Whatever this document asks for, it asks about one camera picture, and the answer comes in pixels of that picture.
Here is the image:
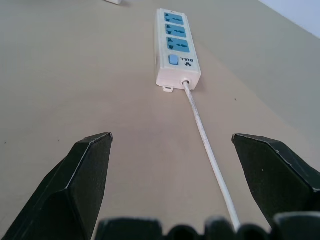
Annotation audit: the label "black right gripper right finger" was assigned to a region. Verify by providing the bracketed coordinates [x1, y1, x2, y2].
[231, 133, 320, 231]

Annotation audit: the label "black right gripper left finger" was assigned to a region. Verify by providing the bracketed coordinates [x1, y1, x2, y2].
[1, 132, 114, 240]

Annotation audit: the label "white power strip blue sockets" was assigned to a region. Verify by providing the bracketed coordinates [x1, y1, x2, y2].
[155, 8, 202, 93]

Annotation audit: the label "white power cord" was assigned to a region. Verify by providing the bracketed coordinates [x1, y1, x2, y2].
[182, 79, 241, 232]

